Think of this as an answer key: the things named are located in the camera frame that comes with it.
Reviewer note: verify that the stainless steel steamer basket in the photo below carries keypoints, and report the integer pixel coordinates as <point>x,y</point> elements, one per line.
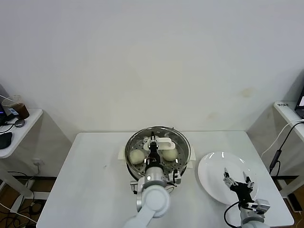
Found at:
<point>121,155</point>

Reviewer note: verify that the glass pot lid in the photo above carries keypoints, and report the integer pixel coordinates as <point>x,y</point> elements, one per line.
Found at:
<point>166,143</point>

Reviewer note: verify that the white wall power socket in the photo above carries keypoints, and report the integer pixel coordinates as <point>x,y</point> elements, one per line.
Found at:
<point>39,162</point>

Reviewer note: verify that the black laptop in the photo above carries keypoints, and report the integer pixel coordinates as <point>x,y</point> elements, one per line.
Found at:
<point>300,107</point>

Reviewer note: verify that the white drinking straw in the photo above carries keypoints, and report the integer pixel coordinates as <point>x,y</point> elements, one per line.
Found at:
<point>4,97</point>

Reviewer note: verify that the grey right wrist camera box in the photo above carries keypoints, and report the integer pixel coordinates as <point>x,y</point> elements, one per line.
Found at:
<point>261,206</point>

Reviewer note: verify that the black computer mouse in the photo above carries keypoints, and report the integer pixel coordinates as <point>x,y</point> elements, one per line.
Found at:
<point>5,140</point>

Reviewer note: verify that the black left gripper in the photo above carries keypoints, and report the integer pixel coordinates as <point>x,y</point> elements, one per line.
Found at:
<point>154,156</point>

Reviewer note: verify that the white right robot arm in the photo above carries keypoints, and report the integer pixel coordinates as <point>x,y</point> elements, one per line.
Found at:
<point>253,218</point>

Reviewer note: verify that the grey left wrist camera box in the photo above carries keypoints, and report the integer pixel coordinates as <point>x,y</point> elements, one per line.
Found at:
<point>174,177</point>

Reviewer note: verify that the clear iced coffee cup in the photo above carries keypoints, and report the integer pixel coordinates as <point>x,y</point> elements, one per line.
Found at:
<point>15,107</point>

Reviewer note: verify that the white steamed baozi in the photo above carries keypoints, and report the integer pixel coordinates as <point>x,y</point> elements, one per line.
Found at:
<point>136,157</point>
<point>170,154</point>

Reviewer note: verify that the white round plate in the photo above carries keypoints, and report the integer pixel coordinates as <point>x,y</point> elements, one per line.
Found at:
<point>213,173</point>

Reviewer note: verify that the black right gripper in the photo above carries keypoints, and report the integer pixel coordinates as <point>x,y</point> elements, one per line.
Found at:
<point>242,192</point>

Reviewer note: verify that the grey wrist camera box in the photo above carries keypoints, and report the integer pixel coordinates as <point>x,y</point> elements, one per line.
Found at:
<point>261,206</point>
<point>174,177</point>

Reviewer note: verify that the white side table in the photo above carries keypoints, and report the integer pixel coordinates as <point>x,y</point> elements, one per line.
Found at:
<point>31,118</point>
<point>285,111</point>

